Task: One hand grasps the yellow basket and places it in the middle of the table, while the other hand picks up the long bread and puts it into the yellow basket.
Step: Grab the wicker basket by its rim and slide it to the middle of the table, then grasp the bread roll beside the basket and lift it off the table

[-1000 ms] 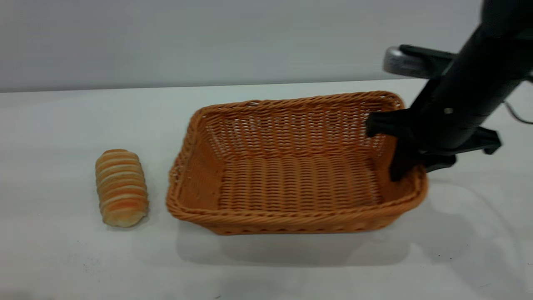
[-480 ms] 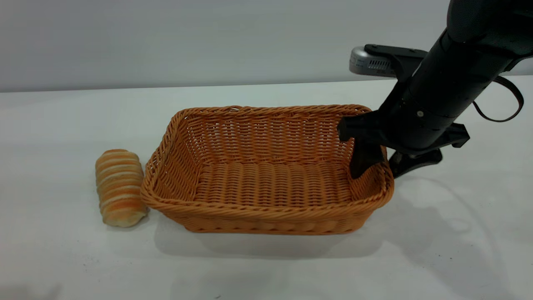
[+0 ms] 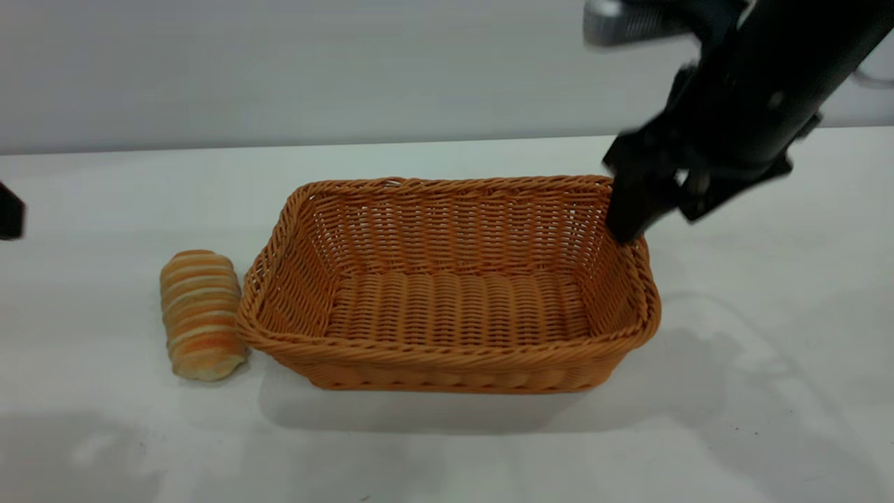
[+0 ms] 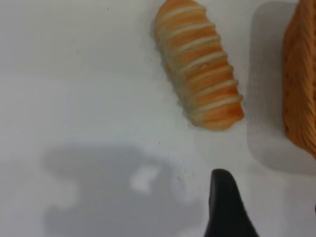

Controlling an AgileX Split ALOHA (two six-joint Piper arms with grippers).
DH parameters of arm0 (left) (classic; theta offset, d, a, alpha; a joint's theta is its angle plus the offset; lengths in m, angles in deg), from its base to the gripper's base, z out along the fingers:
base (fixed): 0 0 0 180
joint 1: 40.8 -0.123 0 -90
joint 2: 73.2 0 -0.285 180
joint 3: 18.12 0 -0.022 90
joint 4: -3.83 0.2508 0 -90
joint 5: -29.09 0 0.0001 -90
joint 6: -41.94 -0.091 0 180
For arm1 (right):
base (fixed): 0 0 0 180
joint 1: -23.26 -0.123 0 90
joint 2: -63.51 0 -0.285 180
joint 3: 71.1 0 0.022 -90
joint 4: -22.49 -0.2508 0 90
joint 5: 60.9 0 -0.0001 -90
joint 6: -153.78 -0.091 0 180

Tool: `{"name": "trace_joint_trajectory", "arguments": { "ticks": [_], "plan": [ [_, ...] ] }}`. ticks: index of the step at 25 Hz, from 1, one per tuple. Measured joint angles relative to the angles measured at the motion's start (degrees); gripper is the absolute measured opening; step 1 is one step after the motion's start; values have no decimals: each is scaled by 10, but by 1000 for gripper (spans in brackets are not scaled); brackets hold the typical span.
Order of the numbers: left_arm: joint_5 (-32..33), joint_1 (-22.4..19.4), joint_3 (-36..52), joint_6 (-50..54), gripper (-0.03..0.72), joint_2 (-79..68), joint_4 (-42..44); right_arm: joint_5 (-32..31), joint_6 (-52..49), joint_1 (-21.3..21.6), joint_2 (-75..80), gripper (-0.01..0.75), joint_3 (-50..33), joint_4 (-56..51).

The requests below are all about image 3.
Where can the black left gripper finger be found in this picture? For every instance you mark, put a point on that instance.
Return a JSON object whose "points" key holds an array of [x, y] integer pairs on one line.
{"points": [[10, 213]]}

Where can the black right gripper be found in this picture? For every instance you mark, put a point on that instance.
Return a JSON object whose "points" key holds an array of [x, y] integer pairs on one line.
{"points": [[740, 119]]}

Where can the striped ridged bread loaf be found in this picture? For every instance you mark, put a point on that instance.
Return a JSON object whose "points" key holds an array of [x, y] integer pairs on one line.
{"points": [[199, 314]]}

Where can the orange woven wicker basket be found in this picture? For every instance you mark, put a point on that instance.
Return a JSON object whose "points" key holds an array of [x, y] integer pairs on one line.
{"points": [[454, 307]]}

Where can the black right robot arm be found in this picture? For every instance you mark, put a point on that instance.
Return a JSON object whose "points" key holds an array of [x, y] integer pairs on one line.
{"points": [[827, 42]]}

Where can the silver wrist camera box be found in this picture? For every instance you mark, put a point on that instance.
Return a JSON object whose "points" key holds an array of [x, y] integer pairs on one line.
{"points": [[628, 21]]}

